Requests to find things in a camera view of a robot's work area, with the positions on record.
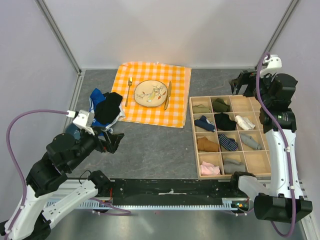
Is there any wooden compartment tray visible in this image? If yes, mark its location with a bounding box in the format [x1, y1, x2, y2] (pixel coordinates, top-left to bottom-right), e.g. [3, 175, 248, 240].
[189, 95, 271, 180]

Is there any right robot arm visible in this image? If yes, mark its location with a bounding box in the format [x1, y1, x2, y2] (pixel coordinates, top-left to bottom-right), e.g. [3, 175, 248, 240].
[229, 71, 313, 223]

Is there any olive rolled underwear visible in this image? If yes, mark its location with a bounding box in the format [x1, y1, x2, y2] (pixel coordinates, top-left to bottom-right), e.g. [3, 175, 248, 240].
[192, 104, 212, 114]

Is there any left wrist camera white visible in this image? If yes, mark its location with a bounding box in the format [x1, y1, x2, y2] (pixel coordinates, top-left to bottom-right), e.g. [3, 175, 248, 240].
[66, 110, 95, 136]

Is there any pink rolled underwear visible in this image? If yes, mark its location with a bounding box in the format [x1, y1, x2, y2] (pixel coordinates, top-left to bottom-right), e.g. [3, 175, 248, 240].
[200, 161, 221, 176]

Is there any grey rolled underwear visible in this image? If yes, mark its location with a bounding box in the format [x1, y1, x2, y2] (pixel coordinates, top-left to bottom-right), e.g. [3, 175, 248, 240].
[223, 158, 246, 175]
[240, 133, 263, 151]

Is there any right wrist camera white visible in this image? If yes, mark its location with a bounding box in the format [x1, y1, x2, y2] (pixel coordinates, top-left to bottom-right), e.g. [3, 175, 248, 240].
[260, 54, 283, 78]

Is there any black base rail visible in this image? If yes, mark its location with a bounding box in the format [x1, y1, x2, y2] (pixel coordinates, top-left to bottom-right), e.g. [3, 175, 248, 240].
[97, 178, 248, 206]

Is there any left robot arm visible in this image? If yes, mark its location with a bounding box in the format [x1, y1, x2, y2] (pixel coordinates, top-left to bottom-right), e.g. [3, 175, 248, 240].
[0, 133, 124, 240]

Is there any orange checkered cloth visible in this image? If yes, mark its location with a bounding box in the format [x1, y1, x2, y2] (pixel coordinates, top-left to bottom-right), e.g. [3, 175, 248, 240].
[111, 61, 192, 128]

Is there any brown rolled underwear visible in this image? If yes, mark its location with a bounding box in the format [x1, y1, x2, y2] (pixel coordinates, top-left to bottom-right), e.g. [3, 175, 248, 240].
[196, 136, 220, 152]

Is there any dark green rolled underwear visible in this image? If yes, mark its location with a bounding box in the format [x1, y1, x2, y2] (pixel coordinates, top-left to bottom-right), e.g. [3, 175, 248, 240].
[212, 98, 231, 113]

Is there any gold knife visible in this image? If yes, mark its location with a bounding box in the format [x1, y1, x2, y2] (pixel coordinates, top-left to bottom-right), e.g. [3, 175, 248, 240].
[163, 81, 172, 110]

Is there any decorated ceramic plate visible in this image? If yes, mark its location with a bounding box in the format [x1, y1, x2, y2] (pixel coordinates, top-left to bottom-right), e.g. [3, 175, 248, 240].
[134, 80, 168, 108]

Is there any white rolled underwear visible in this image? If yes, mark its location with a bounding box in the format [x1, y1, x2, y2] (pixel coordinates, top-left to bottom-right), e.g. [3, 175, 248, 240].
[235, 115, 256, 131]

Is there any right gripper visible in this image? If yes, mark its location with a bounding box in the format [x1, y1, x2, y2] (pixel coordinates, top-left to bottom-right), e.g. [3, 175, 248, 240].
[229, 68, 277, 107]

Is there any purple cable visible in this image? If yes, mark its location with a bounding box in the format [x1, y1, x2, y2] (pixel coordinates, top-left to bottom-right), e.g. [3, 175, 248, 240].
[5, 109, 71, 235]
[254, 51, 298, 238]

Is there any grey cable duct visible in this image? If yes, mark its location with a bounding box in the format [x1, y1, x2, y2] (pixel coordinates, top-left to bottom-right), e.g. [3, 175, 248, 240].
[76, 198, 250, 211]

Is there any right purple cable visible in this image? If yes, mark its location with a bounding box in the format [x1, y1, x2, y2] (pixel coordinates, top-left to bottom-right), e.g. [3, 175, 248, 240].
[254, 51, 298, 238]

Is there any black rolled underwear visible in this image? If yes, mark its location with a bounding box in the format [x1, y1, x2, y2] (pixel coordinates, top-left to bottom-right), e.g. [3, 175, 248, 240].
[214, 113, 237, 131]

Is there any grey rolled underwear front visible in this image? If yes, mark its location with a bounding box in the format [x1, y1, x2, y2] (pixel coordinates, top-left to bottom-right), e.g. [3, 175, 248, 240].
[223, 158, 246, 175]

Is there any gold fork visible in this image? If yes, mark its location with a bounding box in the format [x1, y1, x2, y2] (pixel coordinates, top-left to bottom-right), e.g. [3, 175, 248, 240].
[125, 76, 133, 107]

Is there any blue ceramic bowl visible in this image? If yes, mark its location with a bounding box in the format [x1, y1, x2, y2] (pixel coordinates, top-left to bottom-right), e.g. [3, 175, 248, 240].
[64, 123, 81, 141]

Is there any navy rolled underwear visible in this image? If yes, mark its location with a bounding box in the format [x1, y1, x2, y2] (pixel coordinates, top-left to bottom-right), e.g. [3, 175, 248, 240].
[194, 115, 216, 133]

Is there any blue underwear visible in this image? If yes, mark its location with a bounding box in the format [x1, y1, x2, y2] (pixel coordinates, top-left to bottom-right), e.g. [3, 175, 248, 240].
[89, 88, 112, 132]

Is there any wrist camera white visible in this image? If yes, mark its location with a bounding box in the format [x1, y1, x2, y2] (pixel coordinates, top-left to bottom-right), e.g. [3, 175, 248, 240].
[260, 54, 283, 78]
[66, 110, 95, 136]

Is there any black underwear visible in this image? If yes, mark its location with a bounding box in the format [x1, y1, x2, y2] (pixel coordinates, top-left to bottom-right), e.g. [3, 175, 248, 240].
[94, 92, 123, 125]
[214, 113, 237, 131]

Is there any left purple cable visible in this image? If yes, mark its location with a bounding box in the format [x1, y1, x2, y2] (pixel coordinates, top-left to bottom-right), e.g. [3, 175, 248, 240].
[5, 109, 71, 235]

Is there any striped rolled underwear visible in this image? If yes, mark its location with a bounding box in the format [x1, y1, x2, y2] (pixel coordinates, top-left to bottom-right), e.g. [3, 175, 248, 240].
[218, 133, 238, 152]

